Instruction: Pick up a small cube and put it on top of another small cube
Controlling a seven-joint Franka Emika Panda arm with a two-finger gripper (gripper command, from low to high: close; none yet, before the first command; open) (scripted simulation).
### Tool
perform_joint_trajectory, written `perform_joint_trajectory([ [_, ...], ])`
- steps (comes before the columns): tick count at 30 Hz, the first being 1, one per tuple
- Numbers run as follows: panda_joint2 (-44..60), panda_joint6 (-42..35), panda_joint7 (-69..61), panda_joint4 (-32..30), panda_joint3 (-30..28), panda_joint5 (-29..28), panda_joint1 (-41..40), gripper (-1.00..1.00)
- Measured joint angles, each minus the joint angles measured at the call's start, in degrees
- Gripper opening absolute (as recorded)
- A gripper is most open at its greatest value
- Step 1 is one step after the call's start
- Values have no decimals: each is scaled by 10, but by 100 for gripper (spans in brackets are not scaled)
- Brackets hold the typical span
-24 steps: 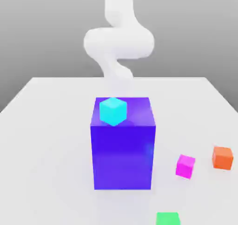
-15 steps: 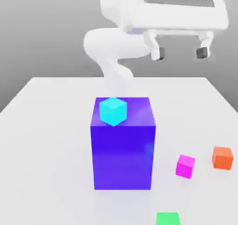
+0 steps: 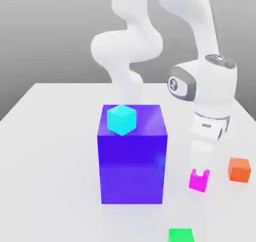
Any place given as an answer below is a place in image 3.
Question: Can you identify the small magenta cube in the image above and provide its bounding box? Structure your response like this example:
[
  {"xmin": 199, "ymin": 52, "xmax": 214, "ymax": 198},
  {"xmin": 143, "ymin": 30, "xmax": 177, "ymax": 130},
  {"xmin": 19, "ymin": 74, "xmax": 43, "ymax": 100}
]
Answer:
[{"xmin": 188, "ymin": 168, "xmax": 211, "ymax": 193}]

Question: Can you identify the small cyan cube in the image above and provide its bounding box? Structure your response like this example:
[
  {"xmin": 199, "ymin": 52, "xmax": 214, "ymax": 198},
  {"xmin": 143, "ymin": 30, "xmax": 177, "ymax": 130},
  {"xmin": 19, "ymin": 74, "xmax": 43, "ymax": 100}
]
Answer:
[{"xmin": 106, "ymin": 104, "xmax": 138, "ymax": 137}]

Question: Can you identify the small orange cube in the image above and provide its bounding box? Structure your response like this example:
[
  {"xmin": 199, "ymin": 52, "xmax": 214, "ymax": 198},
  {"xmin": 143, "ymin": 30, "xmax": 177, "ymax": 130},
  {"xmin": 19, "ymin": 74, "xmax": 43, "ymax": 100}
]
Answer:
[{"xmin": 227, "ymin": 157, "xmax": 252, "ymax": 184}]

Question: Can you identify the small green cube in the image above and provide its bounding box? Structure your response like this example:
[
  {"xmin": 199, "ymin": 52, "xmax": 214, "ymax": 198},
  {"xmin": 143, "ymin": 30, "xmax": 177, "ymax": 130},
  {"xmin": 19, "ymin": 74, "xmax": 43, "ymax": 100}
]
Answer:
[{"xmin": 167, "ymin": 228, "xmax": 195, "ymax": 242}]

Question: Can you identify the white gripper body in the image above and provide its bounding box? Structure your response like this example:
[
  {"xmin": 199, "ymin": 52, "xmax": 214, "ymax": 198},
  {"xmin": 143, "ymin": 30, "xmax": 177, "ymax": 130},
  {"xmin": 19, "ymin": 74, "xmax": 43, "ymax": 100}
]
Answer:
[{"xmin": 189, "ymin": 138, "xmax": 214, "ymax": 171}]

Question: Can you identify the large blue box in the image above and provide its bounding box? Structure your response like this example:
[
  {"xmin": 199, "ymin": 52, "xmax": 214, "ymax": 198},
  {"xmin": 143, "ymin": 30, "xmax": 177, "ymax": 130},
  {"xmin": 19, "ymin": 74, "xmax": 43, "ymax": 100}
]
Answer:
[{"xmin": 96, "ymin": 104, "xmax": 168, "ymax": 205}]

